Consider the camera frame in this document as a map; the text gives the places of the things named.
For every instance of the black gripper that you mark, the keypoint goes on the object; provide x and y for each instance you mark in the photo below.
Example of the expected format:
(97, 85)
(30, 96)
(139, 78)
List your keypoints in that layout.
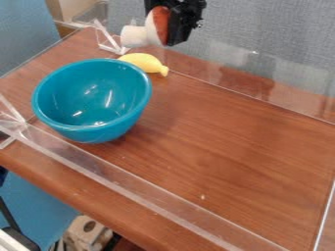
(185, 15)

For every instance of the white brown toy mushroom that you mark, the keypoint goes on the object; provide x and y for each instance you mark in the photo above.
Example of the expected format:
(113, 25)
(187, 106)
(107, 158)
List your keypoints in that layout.
(149, 34)

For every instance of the blue bowl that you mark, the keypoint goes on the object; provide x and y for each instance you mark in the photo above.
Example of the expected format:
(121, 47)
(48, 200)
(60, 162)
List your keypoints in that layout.
(90, 100)

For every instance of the yellow toy banana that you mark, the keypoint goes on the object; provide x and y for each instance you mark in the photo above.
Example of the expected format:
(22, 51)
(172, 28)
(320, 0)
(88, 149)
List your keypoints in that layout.
(147, 62)

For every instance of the clear acrylic back barrier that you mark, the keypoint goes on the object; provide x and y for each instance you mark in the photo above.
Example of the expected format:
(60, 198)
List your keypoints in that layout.
(283, 80)

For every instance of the clear acrylic barrier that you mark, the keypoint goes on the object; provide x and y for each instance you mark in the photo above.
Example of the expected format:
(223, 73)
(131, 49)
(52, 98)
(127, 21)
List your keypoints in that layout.
(283, 80)
(188, 215)

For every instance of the clear acrylic front barrier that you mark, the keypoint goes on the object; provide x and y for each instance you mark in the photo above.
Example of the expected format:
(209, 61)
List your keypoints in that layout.
(188, 215)

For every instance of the white block under table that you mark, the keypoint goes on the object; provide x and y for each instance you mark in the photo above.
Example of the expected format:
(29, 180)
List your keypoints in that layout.
(86, 235)

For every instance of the clear acrylic corner bracket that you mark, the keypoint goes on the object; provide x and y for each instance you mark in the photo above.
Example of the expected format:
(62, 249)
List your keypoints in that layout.
(116, 44)

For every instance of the clear acrylic left bracket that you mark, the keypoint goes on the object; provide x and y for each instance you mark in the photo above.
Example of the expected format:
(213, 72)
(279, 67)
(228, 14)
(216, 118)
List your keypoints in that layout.
(12, 123)

